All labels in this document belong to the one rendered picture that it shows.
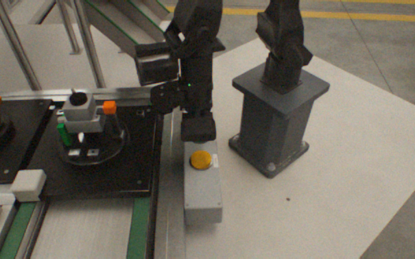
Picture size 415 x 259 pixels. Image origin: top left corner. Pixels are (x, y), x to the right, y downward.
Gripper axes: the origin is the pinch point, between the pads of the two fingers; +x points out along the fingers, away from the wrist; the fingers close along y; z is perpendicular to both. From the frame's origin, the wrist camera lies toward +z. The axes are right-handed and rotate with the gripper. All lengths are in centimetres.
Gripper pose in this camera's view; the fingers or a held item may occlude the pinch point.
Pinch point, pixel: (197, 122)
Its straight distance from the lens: 63.8
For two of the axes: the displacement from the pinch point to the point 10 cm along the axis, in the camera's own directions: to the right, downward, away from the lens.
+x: -0.1, 7.2, 7.0
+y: 0.6, 7.0, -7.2
